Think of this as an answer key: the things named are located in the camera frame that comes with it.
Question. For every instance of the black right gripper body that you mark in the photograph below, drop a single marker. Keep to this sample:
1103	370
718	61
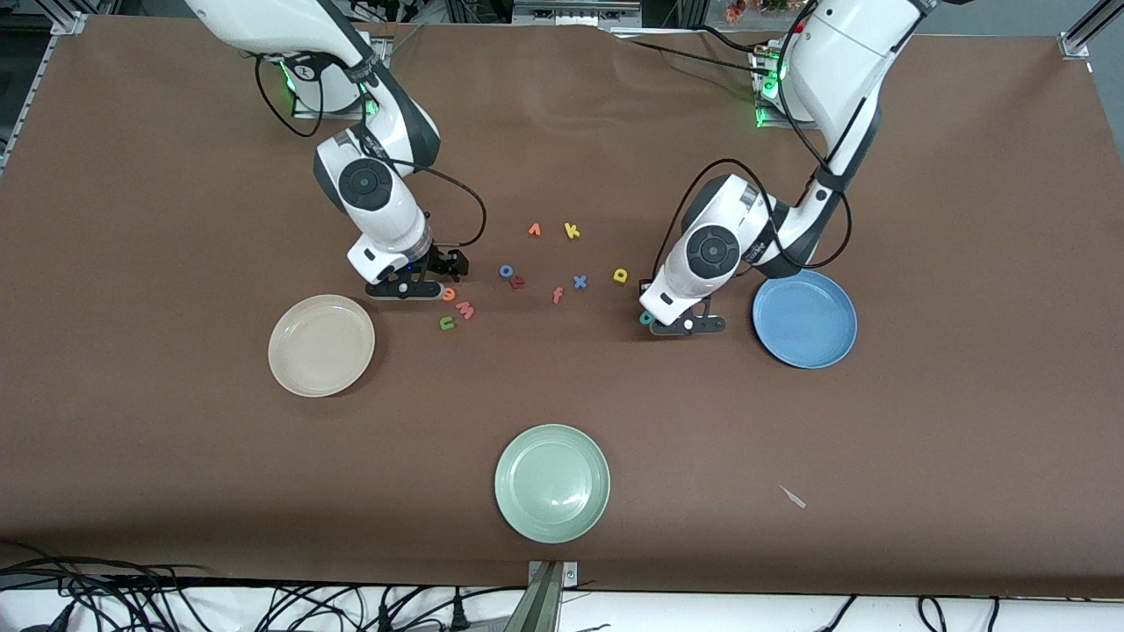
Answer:
442	262

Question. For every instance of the red letter w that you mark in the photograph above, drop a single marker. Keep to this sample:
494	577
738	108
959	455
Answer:
465	311

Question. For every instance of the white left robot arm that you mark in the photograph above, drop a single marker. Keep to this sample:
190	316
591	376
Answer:
711	254

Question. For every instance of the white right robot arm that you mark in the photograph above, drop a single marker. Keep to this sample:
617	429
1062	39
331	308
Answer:
369	184

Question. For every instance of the blue plate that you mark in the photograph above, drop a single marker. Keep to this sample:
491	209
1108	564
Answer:
803	320

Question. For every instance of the beige brown plate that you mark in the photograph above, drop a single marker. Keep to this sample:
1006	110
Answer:
320	347

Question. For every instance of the white tape scrap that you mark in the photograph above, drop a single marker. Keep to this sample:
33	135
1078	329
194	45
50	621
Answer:
795	499

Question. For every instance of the pale green plate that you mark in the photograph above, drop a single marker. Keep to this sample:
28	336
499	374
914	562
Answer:
551	483

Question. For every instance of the silver metal bar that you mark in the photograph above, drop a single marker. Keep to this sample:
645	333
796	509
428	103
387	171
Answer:
575	12

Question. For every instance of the brown table cover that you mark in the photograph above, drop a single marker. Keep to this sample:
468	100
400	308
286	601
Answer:
176	456

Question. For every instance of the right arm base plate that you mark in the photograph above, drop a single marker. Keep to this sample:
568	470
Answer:
307	112

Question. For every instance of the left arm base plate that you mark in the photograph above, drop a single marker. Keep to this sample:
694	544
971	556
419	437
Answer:
766	121

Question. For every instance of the metal table edge bracket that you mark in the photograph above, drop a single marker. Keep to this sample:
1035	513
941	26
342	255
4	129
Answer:
549	597

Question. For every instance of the aluminium frame rail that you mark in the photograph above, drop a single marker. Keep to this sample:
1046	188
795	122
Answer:
1084	35
26	96

